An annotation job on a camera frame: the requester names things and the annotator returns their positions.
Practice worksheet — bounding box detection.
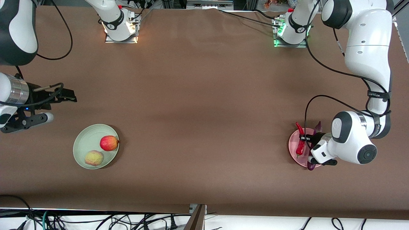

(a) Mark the red chili pepper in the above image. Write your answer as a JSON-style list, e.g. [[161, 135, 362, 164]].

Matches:
[[296, 122, 306, 158]]

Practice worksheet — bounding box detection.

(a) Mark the purple eggplant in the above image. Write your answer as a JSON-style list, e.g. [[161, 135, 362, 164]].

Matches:
[[307, 121, 322, 171]]

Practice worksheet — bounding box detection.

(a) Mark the red apple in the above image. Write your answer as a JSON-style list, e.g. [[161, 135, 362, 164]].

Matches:
[[100, 135, 120, 151]]

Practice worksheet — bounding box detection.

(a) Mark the yellow-pink peach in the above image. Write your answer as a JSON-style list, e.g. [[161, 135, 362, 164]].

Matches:
[[84, 150, 104, 167]]

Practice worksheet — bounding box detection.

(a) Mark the pink round plate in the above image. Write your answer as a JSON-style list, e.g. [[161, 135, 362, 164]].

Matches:
[[289, 128, 323, 168]]

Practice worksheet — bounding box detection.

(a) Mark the pale green round plate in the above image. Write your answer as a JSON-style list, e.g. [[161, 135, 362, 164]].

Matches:
[[73, 124, 120, 170]]

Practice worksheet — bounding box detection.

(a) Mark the brown table mat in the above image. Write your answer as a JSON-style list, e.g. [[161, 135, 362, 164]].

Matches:
[[0, 8, 409, 220]]

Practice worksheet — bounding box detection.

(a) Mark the grey metal box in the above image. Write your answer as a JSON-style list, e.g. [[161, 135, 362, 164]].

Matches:
[[186, 0, 234, 10]]

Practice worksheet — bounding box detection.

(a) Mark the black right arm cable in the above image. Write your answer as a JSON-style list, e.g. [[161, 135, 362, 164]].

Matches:
[[0, 0, 73, 107]]

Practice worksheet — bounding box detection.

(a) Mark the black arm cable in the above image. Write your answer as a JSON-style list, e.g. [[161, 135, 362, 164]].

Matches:
[[304, 0, 392, 150], [0, 0, 73, 107]]

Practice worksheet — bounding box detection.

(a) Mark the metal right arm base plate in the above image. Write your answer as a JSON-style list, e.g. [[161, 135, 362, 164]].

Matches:
[[104, 13, 142, 44]]

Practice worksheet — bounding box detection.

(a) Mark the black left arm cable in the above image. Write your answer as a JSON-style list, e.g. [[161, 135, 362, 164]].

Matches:
[[304, 0, 392, 150]]

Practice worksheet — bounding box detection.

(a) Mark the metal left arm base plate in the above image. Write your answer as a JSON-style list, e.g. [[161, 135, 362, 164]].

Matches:
[[272, 17, 308, 48]]

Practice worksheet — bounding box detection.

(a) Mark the black cable across table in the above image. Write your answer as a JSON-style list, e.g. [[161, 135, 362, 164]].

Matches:
[[217, 9, 282, 27]]

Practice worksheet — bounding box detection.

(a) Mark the grey metal post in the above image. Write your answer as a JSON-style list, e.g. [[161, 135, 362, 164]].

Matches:
[[184, 204, 207, 230]]

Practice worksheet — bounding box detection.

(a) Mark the aluminium frame profile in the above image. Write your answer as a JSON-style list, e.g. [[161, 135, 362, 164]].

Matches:
[[392, 0, 409, 23]]

